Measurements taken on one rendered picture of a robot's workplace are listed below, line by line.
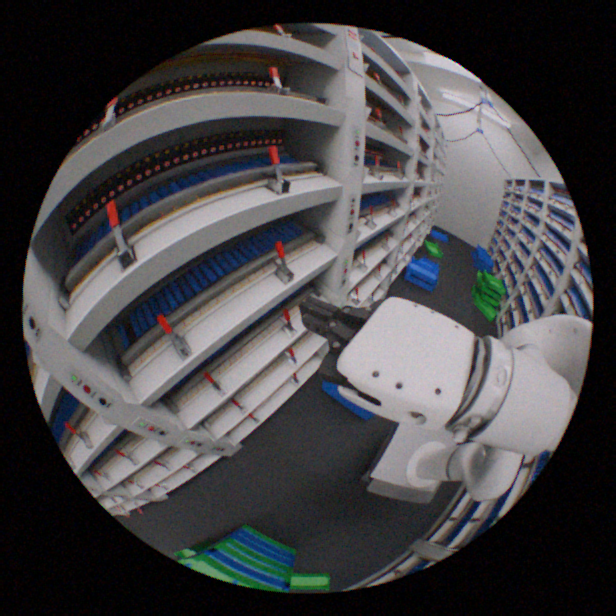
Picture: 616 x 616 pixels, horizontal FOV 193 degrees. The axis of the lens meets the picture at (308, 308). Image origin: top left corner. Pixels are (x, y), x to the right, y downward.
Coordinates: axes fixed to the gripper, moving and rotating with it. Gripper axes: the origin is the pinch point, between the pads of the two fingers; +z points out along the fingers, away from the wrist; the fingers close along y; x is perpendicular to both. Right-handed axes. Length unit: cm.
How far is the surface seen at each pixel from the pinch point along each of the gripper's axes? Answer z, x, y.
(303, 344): 31, -44, 20
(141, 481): 30, -46, -82
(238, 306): 21.6, -7.3, -0.2
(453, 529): -93, -84, -19
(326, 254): 20.7, -7.9, 26.9
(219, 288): 24.3, -2.9, -1.6
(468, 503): -91, -87, -1
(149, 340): 24.4, -3.0, -19.5
